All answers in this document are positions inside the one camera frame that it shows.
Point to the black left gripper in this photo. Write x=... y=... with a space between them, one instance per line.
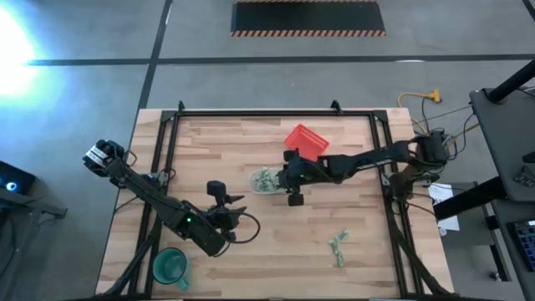
x=219 y=219

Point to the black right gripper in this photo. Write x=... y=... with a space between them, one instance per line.
x=307 y=172

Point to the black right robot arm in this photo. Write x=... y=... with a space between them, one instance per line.
x=368 y=158

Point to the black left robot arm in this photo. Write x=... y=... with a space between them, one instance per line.
x=159 y=200

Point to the clear plastic container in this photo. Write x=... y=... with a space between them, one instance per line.
x=252 y=186

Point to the orange plastic basket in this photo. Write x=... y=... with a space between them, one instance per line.
x=307 y=142

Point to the green mug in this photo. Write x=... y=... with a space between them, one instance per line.
x=169 y=265

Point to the black hazard-striped floor mat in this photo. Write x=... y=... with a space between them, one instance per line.
x=307 y=16

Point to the white paper sheet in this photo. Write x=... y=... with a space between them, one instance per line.
x=449 y=223

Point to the black stand bar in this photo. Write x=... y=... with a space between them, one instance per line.
x=468 y=200

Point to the black device with blue light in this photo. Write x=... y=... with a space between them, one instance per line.
x=16 y=180

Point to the black side desk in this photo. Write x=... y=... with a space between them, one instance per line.
x=505 y=142

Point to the black round pole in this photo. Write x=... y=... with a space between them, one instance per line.
x=514 y=81

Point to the keyboard with blue keys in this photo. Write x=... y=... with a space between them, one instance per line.
x=527 y=242

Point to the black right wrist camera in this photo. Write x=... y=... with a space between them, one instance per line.
x=295 y=200

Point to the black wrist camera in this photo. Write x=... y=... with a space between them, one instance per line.
x=295 y=200
x=216 y=188

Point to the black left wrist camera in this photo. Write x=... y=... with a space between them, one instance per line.
x=216 y=188

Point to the black metal table frame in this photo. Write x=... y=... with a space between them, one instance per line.
x=271 y=113

